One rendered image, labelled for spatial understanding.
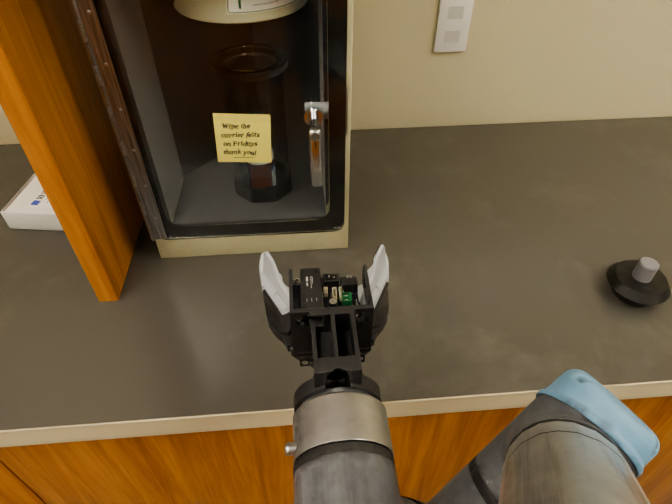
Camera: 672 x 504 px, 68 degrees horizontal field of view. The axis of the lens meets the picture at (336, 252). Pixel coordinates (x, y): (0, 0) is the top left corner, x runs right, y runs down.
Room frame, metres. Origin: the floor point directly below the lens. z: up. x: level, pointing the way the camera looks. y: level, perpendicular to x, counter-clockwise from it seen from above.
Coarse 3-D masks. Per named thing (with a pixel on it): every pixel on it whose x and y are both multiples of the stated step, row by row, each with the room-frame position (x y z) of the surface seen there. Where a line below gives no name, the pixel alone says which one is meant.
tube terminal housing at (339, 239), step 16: (352, 0) 0.63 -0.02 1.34; (352, 16) 0.63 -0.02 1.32; (352, 32) 0.63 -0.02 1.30; (160, 240) 0.61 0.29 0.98; (176, 240) 0.61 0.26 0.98; (192, 240) 0.61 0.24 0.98; (208, 240) 0.61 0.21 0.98; (224, 240) 0.61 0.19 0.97; (240, 240) 0.62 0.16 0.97; (256, 240) 0.62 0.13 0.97; (272, 240) 0.62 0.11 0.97; (288, 240) 0.62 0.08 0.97; (304, 240) 0.63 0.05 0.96; (320, 240) 0.63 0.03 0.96; (336, 240) 0.63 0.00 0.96; (176, 256) 0.61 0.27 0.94
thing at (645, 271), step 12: (612, 264) 0.57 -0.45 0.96; (624, 264) 0.56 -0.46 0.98; (636, 264) 0.56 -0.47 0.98; (648, 264) 0.53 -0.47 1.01; (612, 276) 0.53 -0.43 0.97; (624, 276) 0.53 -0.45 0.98; (636, 276) 0.52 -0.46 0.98; (648, 276) 0.52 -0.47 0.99; (660, 276) 0.53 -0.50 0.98; (612, 288) 0.53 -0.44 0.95; (624, 288) 0.51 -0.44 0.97; (636, 288) 0.50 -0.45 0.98; (648, 288) 0.50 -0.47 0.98; (660, 288) 0.50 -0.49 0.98; (624, 300) 0.51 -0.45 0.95; (636, 300) 0.49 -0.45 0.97; (648, 300) 0.49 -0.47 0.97; (660, 300) 0.49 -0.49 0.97
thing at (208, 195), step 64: (128, 0) 0.60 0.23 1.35; (192, 0) 0.60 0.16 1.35; (256, 0) 0.61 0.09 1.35; (320, 0) 0.62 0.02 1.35; (128, 64) 0.60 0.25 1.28; (192, 64) 0.60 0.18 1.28; (256, 64) 0.61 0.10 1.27; (320, 64) 0.62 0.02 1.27; (192, 128) 0.60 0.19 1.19; (192, 192) 0.60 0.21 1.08; (256, 192) 0.61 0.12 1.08; (320, 192) 0.62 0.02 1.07
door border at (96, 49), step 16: (80, 0) 0.59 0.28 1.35; (80, 16) 0.59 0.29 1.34; (96, 16) 0.60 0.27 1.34; (96, 32) 0.60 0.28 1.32; (96, 48) 0.59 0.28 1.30; (112, 64) 0.60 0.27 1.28; (112, 80) 0.60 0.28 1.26; (112, 96) 0.59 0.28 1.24; (128, 128) 0.60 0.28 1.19; (128, 144) 0.59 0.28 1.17; (128, 160) 0.59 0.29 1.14; (144, 176) 0.60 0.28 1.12; (144, 192) 0.59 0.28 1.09; (160, 224) 0.60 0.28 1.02
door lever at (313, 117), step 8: (312, 112) 0.61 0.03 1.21; (320, 112) 0.61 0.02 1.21; (312, 120) 0.59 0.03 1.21; (320, 120) 0.61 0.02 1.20; (312, 128) 0.57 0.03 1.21; (320, 128) 0.57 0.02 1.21; (312, 136) 0.56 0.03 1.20; (320, 136) 0.57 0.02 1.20; (312, 144) 0.56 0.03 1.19; (320, 144) 0.57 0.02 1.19; (312, 152) 0.57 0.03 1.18; (320, 152) 0.57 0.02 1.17; (312, 160) 0.56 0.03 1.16; (320, 160) 0.57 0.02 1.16; (312, 168) 0.57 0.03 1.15; (320, 168) 0.57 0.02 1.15; (312, 176) 0.57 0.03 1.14; (320, 176) 0.57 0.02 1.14; (312, 184) 0.57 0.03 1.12; (320, 184) 0.57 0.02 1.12
